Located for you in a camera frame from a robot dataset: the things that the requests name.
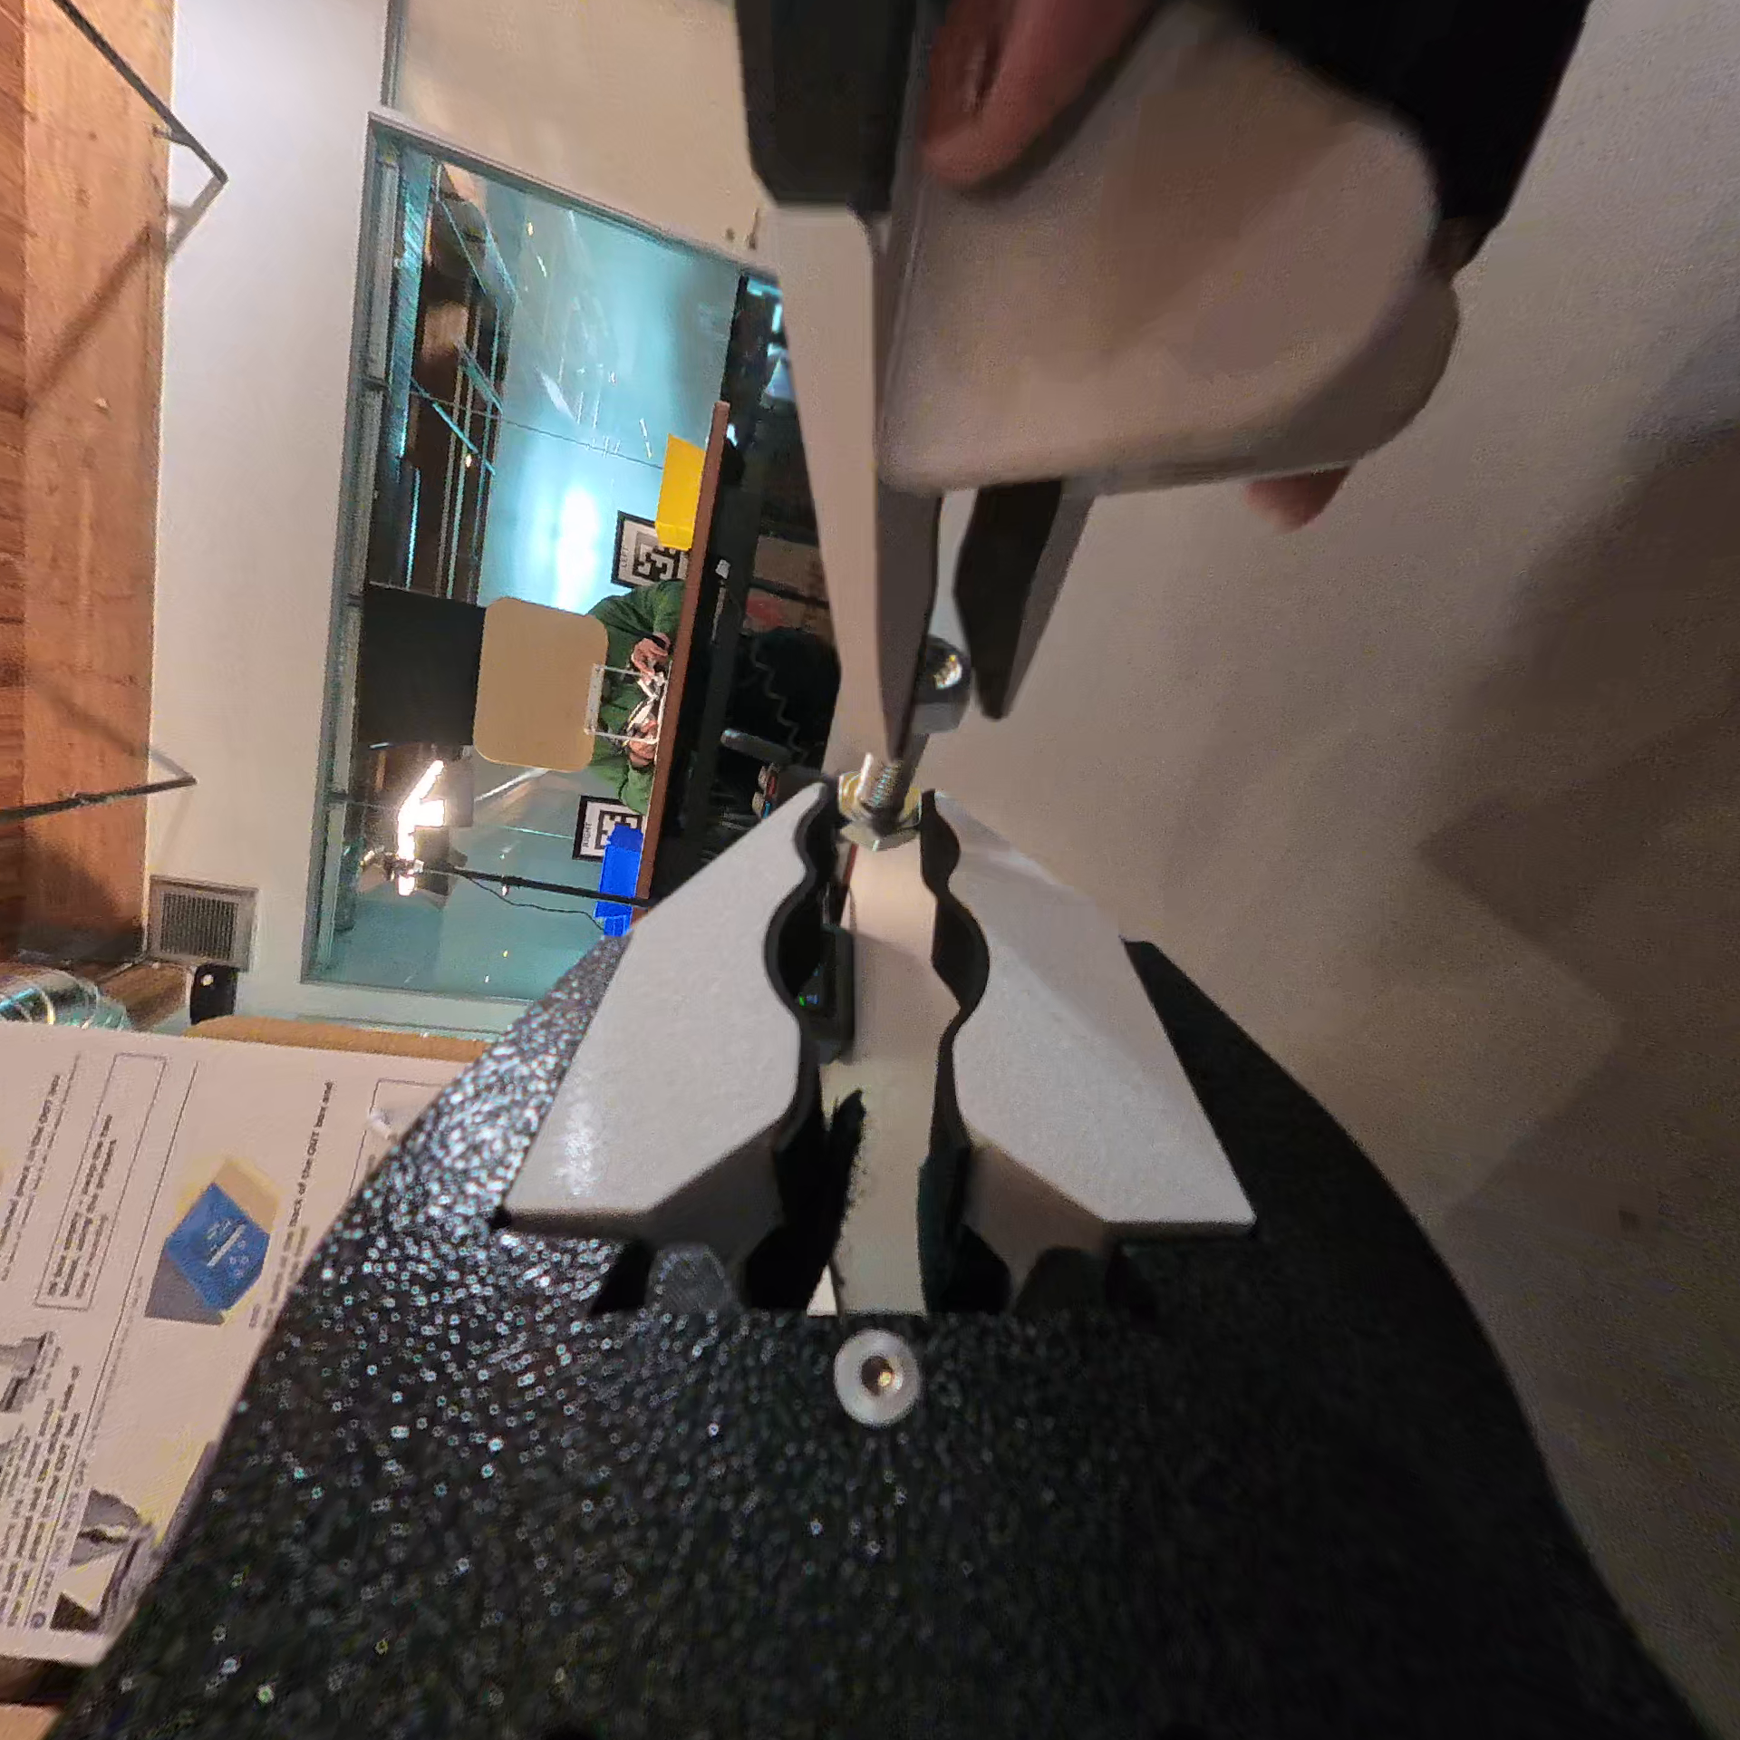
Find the wooden wall panel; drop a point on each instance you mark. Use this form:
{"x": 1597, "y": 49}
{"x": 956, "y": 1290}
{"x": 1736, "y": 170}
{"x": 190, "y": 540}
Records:
{"x": 80, "y": 543}

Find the wood-edged black desk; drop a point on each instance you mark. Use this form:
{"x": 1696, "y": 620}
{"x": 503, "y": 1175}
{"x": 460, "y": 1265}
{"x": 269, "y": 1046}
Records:
{"x": 688, "y": 677}

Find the blue plastic bin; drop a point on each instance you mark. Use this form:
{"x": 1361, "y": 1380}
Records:
{"x": 619, "y": 882}

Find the person's right hand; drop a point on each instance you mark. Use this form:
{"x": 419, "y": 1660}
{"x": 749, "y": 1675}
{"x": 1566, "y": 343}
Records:
{"x": 1020, "y": 81}

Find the printed instruction sheet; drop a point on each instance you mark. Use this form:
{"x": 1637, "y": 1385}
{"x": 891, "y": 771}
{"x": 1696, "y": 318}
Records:
{"x": 206, "y": 1222}

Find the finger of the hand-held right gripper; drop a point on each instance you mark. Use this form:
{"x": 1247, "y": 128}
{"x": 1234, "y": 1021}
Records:
{"x": 845, "y": 410}
{"x": 1012, "y": 599}

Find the glass partition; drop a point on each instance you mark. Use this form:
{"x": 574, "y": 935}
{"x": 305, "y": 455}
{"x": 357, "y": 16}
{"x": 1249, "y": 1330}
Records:
{"x": 571, "y": 353}

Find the black and white marker sign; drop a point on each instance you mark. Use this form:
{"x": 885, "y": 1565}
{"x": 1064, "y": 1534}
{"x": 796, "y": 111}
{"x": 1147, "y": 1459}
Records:
{"x": 605, "y": 830}
{"x": 636, "y": 550}

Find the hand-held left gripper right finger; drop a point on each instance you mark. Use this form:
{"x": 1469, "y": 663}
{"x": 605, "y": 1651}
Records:
{"x": 1088, "y": 1087}

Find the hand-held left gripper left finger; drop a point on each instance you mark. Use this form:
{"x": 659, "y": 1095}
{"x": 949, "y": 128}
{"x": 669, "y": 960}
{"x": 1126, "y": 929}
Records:
{"x": 653, "y": 1087}

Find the small yellow bin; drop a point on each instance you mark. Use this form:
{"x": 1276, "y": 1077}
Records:
{"x": 678, "y": 489}

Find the wall vent grille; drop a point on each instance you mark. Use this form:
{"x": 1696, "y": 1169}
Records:
{"x": 203, "y": 922}

